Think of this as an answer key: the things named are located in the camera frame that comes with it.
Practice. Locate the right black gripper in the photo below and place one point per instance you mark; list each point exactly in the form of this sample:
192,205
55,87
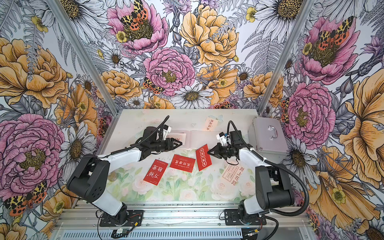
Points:
217,149

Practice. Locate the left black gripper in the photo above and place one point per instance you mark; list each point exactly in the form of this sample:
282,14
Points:
172,147

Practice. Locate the red card with round emblem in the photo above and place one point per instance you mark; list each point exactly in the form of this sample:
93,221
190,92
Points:
203,158

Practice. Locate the red landscape greeting card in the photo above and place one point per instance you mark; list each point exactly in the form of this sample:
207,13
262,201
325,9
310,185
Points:
183,163

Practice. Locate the pink photo album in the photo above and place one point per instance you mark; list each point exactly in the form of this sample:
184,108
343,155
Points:
197,139

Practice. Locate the cream card with red characters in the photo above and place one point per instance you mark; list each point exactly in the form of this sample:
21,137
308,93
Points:
181,137

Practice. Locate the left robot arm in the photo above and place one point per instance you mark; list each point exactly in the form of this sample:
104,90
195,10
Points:
89,179

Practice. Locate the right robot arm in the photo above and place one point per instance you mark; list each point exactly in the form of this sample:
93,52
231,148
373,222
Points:
272,183

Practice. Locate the cream card with framed text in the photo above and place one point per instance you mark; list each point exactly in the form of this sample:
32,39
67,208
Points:
232,173

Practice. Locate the small pink card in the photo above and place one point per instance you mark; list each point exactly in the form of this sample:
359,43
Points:
210,124

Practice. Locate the red card with white characters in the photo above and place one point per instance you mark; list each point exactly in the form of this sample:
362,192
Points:
156,172

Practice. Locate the silver metal case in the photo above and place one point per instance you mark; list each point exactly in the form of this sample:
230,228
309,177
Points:
267,137

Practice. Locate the small green circuit board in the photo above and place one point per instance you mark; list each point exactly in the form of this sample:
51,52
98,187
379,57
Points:
120,233

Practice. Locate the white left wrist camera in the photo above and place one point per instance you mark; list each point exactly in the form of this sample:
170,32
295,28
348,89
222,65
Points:
166,131

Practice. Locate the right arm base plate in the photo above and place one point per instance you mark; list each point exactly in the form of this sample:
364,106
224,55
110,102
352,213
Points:
241,218

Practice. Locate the aluminium rail frame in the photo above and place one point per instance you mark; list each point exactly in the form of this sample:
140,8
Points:
179,221

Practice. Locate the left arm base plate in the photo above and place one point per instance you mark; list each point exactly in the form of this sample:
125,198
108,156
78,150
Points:
127,219

